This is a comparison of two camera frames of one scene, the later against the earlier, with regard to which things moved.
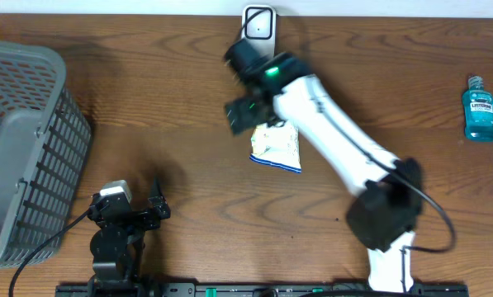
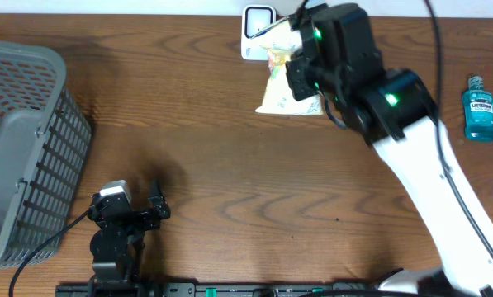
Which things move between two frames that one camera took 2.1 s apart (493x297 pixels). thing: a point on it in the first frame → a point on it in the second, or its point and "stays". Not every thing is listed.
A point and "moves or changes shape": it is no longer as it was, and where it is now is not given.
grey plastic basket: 35,143 stays
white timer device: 258,25 stays
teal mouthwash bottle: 480,124 stays
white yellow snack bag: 277,145 moves or changes shape
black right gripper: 246,119 → 305,86
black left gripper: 151,219 stays
